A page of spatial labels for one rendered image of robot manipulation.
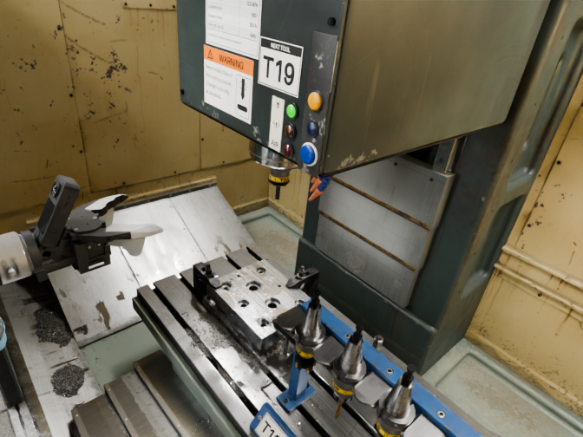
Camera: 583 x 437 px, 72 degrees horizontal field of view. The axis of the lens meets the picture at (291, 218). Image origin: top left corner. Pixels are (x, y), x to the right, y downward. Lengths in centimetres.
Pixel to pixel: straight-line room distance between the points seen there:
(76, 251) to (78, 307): 103
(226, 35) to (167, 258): 130
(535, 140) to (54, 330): 178
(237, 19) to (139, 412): 108
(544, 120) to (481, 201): 37
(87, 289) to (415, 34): 152
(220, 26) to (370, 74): 29
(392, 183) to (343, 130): 73
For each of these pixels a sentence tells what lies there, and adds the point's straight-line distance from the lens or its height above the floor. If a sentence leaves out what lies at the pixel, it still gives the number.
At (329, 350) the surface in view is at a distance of 85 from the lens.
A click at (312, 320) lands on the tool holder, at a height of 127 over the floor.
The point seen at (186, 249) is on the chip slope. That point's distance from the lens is 193.
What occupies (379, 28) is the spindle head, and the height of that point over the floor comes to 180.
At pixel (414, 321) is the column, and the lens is 151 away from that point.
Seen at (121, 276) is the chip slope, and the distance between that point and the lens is 184.
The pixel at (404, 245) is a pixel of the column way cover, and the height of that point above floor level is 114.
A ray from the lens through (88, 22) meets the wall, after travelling 179.
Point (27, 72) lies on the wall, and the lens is 176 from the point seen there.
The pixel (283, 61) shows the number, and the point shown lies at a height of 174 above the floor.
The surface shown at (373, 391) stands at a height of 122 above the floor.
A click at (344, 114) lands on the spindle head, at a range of 60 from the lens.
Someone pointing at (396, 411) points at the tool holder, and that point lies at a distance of 77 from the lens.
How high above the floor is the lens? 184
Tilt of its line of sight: 30 degrees down
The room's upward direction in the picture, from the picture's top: 7 degrees clockwise
